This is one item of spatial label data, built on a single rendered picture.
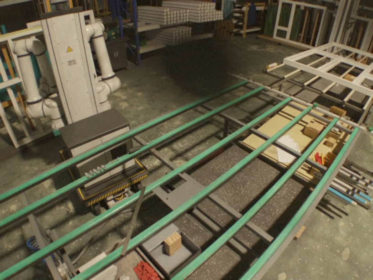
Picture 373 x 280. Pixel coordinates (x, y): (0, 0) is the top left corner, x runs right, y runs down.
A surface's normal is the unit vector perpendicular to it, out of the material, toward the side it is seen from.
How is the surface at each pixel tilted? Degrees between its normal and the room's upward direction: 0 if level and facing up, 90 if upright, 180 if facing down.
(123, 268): 0
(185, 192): 0
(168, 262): 0
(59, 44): 90
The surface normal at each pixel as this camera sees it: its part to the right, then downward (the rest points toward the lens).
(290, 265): 0.00, -0.80
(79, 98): 0.61, 0.47
